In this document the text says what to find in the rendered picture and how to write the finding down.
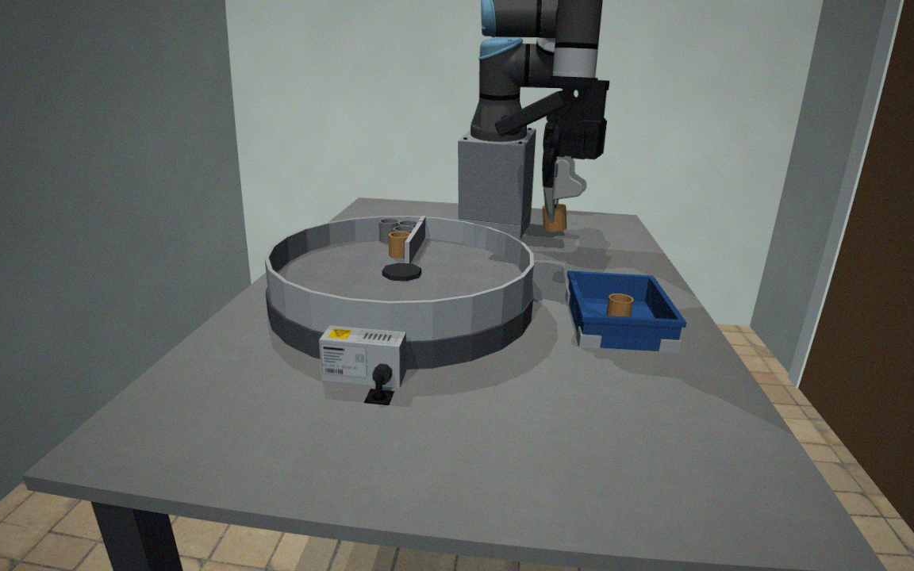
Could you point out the blue plastic crate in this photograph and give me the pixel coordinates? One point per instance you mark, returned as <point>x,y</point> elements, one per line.
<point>591,292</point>

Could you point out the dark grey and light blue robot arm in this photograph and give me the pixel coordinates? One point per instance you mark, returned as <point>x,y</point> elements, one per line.
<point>506,65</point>

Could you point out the bronze bushing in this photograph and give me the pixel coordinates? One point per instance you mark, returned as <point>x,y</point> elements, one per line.
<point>397,244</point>
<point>619,305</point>
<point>559,223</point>

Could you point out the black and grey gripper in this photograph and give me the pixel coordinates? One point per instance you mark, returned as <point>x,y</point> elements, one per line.
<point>580,123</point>

